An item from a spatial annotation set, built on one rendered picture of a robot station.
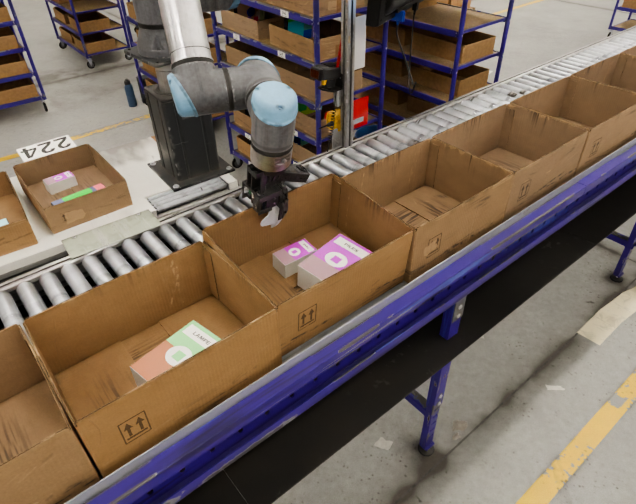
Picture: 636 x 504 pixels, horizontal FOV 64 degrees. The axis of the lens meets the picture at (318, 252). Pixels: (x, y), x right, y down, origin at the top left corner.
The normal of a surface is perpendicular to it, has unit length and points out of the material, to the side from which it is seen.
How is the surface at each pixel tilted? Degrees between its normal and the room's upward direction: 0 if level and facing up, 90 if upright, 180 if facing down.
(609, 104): 89
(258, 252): 94
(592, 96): 90
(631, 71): 90
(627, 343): 0
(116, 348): 2
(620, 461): 0
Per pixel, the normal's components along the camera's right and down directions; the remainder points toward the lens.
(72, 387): -0.03, -0.78
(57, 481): 0.65, 0.47
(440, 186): -0.77, 0.40
